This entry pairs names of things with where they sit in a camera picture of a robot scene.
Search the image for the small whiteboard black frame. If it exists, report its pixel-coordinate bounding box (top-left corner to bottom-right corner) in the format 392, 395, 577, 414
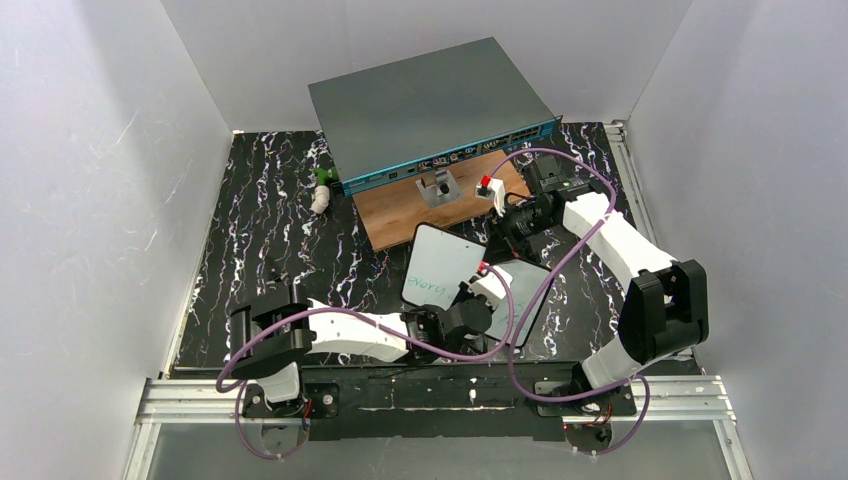
401, 223, 550, 347

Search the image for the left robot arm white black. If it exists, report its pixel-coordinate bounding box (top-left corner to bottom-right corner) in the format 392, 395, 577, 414
219, 281, 507, 403

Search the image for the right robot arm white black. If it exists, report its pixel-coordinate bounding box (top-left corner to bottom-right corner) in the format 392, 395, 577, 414
475, 149, 709, 402

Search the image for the wooden board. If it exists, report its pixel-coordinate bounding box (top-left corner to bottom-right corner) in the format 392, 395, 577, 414
353, 150, 506, 251

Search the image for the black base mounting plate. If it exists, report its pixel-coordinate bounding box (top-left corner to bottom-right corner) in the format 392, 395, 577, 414
238, 361, 636, 441

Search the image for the green white plastic toy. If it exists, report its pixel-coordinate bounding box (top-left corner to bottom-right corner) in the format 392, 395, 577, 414
310, 167, 338, 215

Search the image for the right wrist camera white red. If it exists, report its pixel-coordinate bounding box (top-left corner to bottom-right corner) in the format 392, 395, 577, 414
474, 175, 506, 217

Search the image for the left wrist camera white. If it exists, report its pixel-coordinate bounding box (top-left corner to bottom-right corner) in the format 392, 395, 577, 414
466, 265, 513, 312

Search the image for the silver metal bracket mount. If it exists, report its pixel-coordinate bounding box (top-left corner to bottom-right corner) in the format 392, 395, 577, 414
415, 168, 463, 208

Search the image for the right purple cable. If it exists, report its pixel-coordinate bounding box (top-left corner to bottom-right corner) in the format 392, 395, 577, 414
486, 146, 652, 458

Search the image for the grey teal network switch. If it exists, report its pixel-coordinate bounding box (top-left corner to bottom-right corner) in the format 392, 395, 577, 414
308, 37, 560, 196

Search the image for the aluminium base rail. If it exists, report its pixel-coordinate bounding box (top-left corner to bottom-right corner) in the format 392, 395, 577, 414
124, 368, 752, 479

